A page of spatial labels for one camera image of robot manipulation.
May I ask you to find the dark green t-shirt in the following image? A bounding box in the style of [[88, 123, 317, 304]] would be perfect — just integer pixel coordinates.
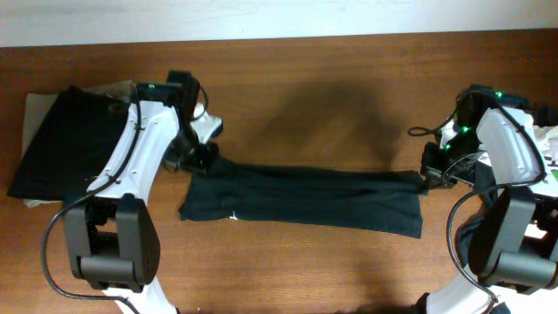
[[179, 157, 425, 239]]

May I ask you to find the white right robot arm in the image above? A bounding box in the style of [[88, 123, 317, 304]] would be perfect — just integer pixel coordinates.
[[408, 85, 557, 313]]

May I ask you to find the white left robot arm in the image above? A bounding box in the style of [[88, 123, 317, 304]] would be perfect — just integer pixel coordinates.
[[57, 71, 222, 313]]

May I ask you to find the dark garment under pile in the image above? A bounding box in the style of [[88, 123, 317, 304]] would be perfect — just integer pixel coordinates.
[[455, 104, 558, 267]]

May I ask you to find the white crumpled garment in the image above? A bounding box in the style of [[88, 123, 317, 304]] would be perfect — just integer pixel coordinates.
[[436, 105, 557, 175]]

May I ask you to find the folded black garment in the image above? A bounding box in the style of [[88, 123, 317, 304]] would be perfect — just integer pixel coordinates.
[[7, 86, 130, 201]]

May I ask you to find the folded beige garment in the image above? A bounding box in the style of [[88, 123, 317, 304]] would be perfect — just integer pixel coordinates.
[[20, 79, 136, 208]]

